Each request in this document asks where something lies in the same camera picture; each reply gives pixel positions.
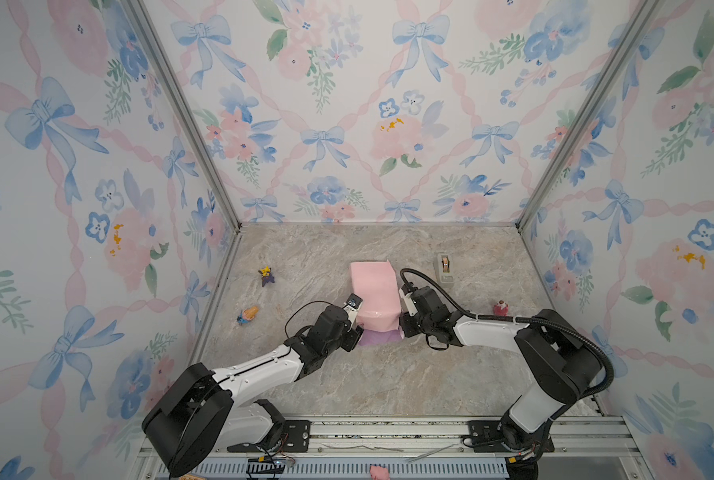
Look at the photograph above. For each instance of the aluminium rail frame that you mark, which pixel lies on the aluminium rail frame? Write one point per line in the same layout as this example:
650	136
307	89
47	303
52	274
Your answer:
344	447

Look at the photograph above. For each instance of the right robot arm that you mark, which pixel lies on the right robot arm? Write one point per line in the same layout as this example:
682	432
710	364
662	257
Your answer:
566	366

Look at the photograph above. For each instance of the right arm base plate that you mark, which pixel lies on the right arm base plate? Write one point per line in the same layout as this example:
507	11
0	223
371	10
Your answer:
490	436

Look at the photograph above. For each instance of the pink red toy figure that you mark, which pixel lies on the pink red toy figure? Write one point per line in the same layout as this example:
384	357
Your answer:
501	308

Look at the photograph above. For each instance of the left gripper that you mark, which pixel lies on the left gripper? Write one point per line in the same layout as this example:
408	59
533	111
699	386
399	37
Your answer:
353	338

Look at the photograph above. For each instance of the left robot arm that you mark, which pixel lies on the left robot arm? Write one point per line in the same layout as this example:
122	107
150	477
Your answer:
206	410

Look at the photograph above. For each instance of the pink object on rail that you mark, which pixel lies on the pink object on rail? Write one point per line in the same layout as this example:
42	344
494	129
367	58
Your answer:
379	473

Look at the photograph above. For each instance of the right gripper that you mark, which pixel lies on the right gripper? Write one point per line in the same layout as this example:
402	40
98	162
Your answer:
404	321

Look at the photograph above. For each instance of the yellow purple toy figure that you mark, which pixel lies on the yellow purple toy figure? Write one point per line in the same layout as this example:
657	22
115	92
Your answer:
267	276

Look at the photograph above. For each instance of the purple wrapping paper sheet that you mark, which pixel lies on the purple wrapping paper sheet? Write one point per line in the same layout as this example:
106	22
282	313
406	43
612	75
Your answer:
375	282

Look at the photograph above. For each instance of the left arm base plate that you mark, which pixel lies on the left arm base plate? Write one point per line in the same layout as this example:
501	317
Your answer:
290	436

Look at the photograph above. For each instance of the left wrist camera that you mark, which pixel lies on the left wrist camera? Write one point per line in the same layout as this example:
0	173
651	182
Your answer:
352	307

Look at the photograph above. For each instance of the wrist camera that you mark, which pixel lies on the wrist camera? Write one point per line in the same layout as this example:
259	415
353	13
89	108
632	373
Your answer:
352	307
408	305

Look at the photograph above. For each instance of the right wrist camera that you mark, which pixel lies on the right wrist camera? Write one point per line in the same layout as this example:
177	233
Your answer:
408	305

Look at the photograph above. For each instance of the orange toy figure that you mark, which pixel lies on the orange toy figure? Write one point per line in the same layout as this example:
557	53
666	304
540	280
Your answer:
247	315

